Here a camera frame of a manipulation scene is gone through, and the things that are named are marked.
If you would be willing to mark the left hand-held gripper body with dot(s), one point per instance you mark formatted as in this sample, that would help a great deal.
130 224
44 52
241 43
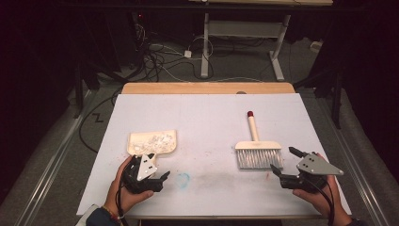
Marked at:
146 168

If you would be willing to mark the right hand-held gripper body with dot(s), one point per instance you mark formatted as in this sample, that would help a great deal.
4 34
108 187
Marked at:
316 166

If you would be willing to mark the pile of white paper scraps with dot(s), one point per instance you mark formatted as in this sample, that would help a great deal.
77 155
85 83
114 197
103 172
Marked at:
153 142

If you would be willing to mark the cream plastic dustpan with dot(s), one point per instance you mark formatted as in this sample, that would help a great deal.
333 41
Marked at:
135 138

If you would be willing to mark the cream brush with red cap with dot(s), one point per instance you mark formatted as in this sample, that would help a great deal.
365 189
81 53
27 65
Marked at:
258 145

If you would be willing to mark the person's right hand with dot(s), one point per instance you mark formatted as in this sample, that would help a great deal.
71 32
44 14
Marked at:
332 204

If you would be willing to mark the person's left hand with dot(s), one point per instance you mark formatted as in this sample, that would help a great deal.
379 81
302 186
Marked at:
117 197

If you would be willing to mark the black metal stand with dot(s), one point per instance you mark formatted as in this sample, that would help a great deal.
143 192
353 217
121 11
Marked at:
337 100
78 94

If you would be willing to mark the white table mat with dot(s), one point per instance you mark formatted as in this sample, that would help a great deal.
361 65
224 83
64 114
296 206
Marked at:
204 109

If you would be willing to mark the wooden table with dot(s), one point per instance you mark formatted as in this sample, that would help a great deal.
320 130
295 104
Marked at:
204 88

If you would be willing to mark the white power adapter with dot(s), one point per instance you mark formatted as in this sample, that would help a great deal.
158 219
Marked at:
187 54

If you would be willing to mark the metal floor rail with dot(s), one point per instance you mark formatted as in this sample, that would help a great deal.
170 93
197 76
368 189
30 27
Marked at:
367 194
53 163

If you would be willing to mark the white metal desk frame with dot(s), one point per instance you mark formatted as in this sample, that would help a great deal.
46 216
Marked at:
205 47

